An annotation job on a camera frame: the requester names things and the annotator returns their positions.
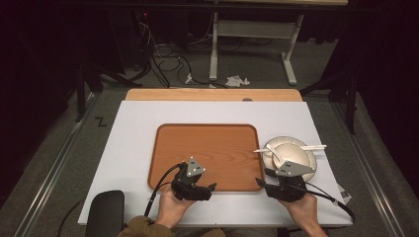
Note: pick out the crumpled white paper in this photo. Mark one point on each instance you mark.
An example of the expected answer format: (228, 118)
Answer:
(236, 81)

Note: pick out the white metal desk frame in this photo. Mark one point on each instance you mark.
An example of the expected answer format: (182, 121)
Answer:
(214, 49)

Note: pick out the small white paper scrap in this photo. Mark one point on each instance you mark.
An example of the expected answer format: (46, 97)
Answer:
(188, 79)

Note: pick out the small white paper tag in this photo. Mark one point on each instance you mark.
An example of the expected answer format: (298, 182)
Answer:
(345, 196)

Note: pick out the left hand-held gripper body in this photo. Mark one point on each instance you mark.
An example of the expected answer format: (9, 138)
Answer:
(187, 189)

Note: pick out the black chair back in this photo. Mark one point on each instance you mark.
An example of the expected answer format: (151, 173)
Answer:
(105, 214)

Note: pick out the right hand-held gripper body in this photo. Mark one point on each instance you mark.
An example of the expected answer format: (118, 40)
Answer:
(290, 191)

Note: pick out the cream round plate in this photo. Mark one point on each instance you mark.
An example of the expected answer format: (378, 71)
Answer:
(270, 158)

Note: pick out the person's right hand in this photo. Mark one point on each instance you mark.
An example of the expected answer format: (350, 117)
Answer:
(304, 210)

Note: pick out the black metal stand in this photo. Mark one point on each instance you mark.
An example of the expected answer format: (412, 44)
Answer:
(80, 92)
(351, 98)

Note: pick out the brown wooden tray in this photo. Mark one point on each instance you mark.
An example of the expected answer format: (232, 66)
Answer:
(210, 148)

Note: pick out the white spoon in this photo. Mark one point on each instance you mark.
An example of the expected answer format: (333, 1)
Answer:
(275, 153)

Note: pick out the person's left hand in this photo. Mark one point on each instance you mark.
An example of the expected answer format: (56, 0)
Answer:
(169, 209)

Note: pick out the metal floor rail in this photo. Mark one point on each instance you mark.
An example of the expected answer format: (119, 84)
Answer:
(52, 179)
(365, 158)

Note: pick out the white chopstick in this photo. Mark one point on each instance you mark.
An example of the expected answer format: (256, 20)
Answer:
(313, 147)

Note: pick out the cream bowl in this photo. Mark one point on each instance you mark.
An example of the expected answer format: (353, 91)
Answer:
(293, 153)

